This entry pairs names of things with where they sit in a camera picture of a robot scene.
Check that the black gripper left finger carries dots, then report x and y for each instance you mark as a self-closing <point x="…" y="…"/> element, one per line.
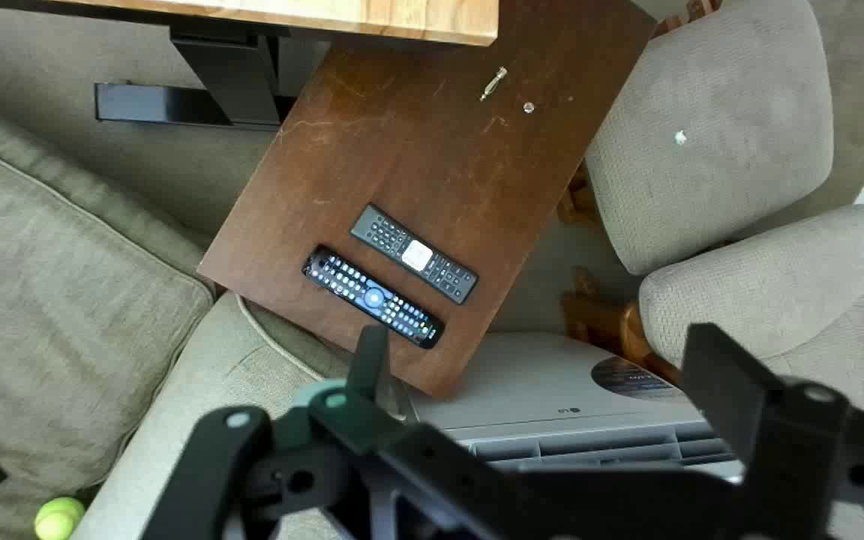
<point x="242" y="468"/>

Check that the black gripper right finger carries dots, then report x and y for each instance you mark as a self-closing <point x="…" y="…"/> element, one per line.
<point x="793" y="451"/>

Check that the white portable air conditioner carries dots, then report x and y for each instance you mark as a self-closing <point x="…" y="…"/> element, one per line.
<point x="542" y="394"/>

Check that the yellow tennis ball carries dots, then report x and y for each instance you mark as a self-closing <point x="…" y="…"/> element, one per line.
<point x="57" y="518"/>

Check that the black remote control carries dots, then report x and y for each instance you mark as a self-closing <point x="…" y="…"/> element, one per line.
<point x="372" y="298"/>

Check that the beige fabric sofa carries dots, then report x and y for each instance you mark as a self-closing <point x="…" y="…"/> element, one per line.
<point x="60" y="331"/>

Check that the grey remote control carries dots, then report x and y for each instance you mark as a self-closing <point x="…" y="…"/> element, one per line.
<point x="415" y="252"/>

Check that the dark brown wooden coffee table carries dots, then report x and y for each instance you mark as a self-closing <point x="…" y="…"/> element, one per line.
<point x="433" y="159"/>

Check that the small round beige cap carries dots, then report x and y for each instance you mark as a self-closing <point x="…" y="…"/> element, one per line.
<point x="529" y="106"/>

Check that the small white screw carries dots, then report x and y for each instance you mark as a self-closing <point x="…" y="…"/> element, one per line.
<point x="494" y="81"/>

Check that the light wood desk black legs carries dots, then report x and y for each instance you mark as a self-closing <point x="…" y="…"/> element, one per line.
<point x="352" y="16"/>

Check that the beige armchair with wooden frame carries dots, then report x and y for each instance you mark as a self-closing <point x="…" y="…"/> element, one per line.
<point x="722" y="129"/>

